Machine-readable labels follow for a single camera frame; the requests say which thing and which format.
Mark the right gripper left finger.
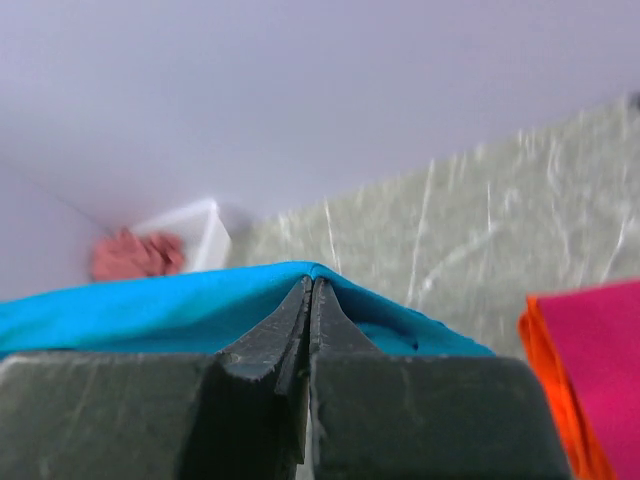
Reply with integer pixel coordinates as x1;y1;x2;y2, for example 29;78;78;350
220;276;313;395

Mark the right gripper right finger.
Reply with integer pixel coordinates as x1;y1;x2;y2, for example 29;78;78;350
309;278;380;355

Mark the blue t shirt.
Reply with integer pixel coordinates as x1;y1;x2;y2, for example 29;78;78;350
1;261;492;356

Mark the white plastic basket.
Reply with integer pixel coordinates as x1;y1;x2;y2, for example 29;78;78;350
130;199;231;273

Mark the salmon crumpled t shirt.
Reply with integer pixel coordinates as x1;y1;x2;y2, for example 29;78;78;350
90;229;186;282

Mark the pink folded t shirt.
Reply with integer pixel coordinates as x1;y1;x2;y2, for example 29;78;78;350
537;280;639;479

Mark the orange folded t shirt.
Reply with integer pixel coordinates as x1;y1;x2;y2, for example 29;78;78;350
518;296;617;480

